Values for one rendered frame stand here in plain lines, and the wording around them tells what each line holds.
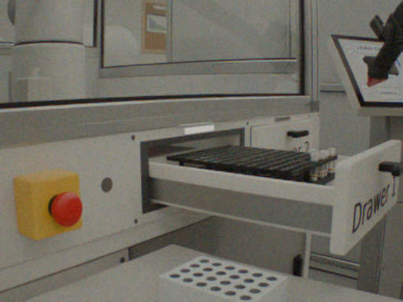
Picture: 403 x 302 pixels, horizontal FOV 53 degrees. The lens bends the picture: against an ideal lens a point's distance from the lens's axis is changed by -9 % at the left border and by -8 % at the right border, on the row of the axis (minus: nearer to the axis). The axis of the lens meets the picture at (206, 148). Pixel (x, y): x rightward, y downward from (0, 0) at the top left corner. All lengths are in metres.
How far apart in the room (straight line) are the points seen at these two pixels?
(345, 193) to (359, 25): 1.96
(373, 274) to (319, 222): 1.15
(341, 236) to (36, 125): 0.39
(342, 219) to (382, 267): 1.17
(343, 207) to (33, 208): 0.35
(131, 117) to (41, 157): 0.17
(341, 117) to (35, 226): 2.09
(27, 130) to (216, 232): 0.48
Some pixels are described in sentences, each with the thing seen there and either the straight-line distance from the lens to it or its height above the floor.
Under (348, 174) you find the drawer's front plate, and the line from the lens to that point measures 0.49.
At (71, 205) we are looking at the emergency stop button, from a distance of 0.50.
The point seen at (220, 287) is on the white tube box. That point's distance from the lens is 0.48.
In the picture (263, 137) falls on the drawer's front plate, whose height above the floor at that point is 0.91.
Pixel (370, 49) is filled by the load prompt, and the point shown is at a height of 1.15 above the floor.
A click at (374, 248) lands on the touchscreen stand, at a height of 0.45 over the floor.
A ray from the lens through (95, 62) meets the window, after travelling 0.62.
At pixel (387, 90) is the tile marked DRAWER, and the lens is 1.44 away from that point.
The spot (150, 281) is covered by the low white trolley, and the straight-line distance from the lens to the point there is 0.58.
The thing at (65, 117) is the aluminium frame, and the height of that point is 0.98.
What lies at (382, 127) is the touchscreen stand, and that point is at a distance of 1.55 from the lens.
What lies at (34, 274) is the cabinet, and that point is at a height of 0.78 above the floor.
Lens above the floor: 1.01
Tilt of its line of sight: 8 degrees down
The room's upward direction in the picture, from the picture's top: straight up
